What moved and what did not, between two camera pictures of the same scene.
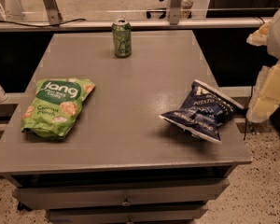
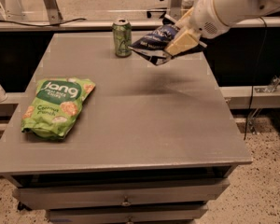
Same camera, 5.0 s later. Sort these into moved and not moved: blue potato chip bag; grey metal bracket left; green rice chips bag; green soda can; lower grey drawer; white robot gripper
Moved: blue potato chip bag; white robot gripper
Not moved: green rice chips bag; green soda can; grey metal bracket left; lower grey drawer
